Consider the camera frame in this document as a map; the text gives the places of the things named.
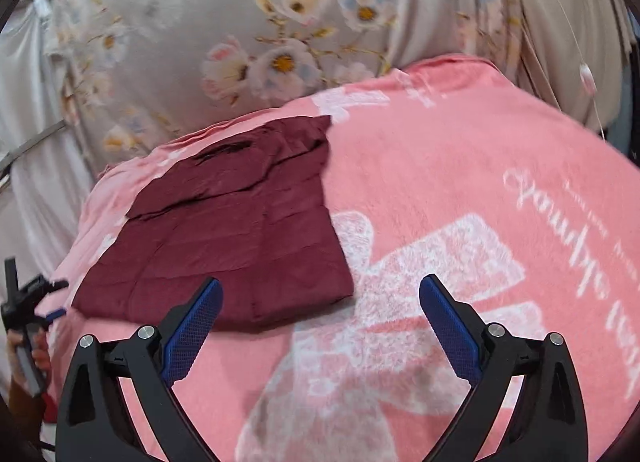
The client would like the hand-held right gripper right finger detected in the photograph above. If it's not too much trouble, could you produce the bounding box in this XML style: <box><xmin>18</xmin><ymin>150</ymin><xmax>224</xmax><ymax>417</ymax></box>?
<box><xmin>419</xmin><ymin>273</ymin><xmax>590</xmax><ymax>462</ymax></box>

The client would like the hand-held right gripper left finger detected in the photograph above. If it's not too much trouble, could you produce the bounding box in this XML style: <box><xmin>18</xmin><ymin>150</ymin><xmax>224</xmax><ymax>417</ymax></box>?
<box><xmin>56</xmin><ymin>276</ymin><xmax>236</xmax><ymax>462</ymax></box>

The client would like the maroon puffer jacket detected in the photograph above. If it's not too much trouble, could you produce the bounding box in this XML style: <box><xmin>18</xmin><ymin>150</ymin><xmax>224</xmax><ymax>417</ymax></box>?
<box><xmin>71</xmin><ymin>114</ymin><xmax>356</xmax><ymax>333</ymax></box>

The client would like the person's left forearm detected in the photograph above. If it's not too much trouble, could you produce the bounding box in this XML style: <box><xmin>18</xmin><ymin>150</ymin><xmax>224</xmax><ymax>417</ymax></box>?
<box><xmin>0</xmin><ymin>382</ymin><xmax>48</xmax><ymax>440</ymax></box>

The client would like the person's left hand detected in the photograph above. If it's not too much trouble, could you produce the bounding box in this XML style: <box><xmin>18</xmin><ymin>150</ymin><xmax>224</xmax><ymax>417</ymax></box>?
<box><xmin>6</xmin><ymin>332</ymin><xmax>52</xmax><ymax>374</ymax></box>

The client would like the red cloth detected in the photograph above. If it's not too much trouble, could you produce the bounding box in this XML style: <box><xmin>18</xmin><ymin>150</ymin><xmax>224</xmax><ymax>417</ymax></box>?
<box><xmin>43</xmin><ymin>391</ymin><xmax>61</xmax><ymax>424</ymax></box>

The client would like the grey metal band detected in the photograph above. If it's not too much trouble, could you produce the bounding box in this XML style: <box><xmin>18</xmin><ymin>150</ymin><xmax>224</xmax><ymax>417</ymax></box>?
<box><xmin>0</xmin><ymin>121</ymin><xmax>68</xmax><ymax>170</ymax></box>

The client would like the pink printed blanket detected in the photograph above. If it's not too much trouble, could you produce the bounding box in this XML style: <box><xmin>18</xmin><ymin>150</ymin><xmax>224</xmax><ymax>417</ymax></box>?
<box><xmin>47</xmin><ymin>54</ymin><xmax>640</xmax><ymax>462</ymax></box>

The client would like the white satin curtain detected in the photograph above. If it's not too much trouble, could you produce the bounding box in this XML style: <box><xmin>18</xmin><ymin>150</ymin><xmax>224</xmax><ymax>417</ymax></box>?
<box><xmin>0</xmin><ymin>0</ymin><xmax>101</xmax><ymax>293</ymax></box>

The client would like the grey floral bed sheet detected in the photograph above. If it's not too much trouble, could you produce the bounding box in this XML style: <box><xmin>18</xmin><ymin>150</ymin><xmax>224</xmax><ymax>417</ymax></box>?
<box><xmin>45</xmin><ymin>0</ymin><xmax>531</xmax><ymax>178</ymax></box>

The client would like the beige curtain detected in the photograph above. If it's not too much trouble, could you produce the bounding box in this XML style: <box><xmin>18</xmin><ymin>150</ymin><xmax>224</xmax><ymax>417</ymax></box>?
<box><xmin>510</xmin><ymin>0</ymin><xmax>640</xmax><ymax>143</ymax></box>

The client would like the string with pink bead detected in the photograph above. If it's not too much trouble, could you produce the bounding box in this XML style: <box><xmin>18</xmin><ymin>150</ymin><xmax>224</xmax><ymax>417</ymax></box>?
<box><xmin>520</xmin><ymin>0</ymin><xmax>608</xmax><ymax>143</ymax></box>

